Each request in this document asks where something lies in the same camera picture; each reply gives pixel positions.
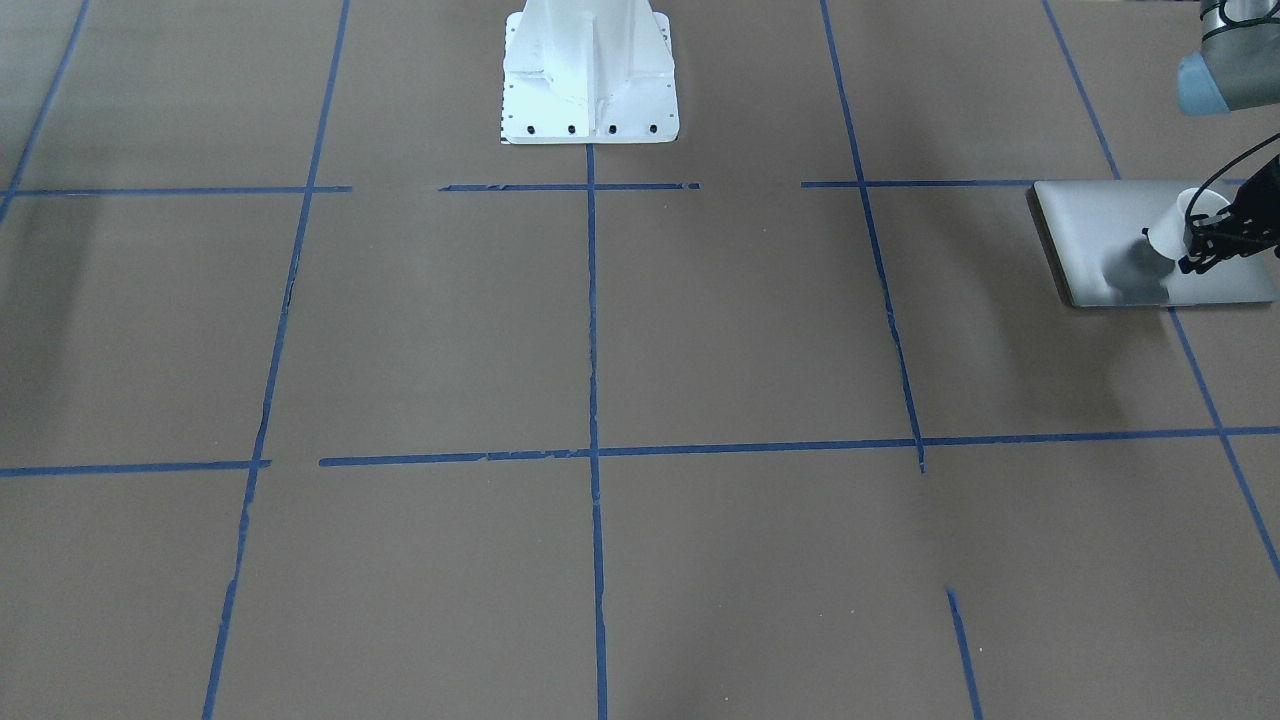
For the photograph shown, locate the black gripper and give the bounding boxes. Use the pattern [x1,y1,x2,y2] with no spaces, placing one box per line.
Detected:
[1178,179,1279,275]

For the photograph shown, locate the white plastic cup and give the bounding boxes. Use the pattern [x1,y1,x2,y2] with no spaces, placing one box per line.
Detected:
[1143,188,1230,261]

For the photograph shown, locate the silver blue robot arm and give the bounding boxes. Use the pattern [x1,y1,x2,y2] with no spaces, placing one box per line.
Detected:
[1176,1,1279,275]

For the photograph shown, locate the silver closed laptop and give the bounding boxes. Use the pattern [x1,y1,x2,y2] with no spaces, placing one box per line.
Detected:
[1030,179,1277,307]

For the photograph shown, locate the brown paper table cover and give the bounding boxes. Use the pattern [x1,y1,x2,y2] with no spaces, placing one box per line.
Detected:
[3,1,1277,719]

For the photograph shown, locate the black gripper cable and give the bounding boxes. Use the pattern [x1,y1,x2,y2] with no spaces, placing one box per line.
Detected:
[1187,135,1280,236]

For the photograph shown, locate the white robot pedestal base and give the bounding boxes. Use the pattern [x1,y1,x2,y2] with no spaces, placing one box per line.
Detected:
[499,1,681,145]

